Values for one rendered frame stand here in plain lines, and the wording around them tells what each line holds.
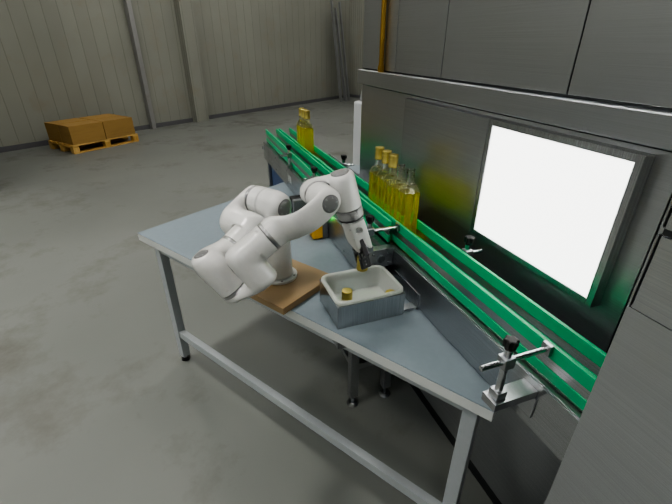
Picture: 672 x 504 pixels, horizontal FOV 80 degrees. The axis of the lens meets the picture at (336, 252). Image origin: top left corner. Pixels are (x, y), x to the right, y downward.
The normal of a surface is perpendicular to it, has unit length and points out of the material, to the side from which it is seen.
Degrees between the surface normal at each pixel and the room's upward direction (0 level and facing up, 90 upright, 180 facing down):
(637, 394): 90
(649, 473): 90
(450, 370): 0
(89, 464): 0
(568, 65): 90
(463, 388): 0
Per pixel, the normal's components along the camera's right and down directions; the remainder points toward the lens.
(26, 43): 0.79, 0.29
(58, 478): 0.00, -0.88
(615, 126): -0.94, 0.16
